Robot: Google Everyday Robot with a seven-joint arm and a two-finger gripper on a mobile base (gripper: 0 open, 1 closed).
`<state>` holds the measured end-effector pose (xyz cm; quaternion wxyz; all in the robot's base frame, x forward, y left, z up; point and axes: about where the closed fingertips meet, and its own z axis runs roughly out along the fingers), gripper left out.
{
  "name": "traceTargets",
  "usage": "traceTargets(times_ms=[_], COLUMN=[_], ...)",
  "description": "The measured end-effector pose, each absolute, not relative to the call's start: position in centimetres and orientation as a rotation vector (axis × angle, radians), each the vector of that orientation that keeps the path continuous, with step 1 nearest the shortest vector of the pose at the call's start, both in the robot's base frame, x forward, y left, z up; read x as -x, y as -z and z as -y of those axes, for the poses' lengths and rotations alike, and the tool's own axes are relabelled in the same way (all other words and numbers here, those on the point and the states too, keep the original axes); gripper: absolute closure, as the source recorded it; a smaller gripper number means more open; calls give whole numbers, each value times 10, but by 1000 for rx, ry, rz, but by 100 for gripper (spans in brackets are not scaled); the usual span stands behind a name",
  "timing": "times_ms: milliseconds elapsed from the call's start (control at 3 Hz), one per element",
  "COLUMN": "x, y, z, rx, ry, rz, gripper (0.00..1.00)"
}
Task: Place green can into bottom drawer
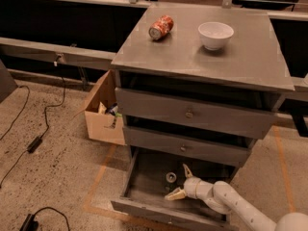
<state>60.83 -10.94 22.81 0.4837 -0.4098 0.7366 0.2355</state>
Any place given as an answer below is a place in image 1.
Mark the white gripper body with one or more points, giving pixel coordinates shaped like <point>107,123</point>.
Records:
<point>191,188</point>

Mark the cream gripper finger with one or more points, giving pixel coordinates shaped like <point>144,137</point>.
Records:
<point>177,194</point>
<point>187,171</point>

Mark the green soda can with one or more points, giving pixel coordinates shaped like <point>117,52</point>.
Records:
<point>171,181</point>

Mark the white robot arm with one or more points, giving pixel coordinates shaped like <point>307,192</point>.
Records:
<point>223,198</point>

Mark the grey middle drawer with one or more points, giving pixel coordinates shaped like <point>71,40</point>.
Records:
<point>187,147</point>

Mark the grey drawer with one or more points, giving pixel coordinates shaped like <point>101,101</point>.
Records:
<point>187,147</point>
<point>144,192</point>
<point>222,118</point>

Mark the grey bottom drawer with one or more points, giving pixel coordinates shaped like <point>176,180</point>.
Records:
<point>144,192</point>

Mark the grey drawer cabinet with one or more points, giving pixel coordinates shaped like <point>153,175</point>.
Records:
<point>248,72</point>

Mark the grey top drawer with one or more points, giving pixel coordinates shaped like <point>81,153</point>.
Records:
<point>222,118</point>

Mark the red soda can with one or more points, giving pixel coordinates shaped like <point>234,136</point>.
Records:
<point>161,27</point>

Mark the cardboard box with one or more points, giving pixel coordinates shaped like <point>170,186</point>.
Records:
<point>102,126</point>

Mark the items inside cardboard box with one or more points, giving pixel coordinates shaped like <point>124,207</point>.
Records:
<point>111,111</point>

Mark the white bowl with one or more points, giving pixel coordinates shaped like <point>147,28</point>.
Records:
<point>215,35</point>

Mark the black adapter bottom left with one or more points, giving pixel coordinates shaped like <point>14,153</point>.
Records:
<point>31,224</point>

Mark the black power adapter with cable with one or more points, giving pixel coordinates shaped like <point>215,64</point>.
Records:
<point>37,141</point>

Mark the grey metal rail frame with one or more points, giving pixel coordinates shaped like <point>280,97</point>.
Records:
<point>91,58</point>

